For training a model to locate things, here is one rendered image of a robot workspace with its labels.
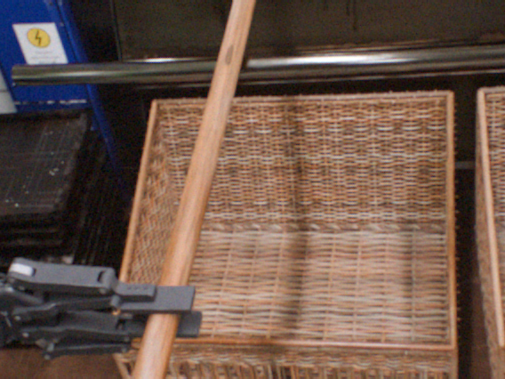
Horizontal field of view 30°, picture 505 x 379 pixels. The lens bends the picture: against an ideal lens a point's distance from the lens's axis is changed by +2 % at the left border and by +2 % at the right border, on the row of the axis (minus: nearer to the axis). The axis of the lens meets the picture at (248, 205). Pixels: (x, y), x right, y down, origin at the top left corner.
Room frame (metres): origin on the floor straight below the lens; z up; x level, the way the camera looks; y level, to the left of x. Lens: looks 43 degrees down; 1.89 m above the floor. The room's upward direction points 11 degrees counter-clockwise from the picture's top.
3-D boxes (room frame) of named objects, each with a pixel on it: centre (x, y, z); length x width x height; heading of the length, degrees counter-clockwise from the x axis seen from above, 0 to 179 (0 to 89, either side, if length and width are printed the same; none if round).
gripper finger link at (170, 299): (0.61, 0.10, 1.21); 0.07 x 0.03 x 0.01; 75
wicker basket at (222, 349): (1.13, -0.06, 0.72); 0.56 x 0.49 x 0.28; 74
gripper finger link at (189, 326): (0.61, 0.10, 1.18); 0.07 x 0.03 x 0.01; 75
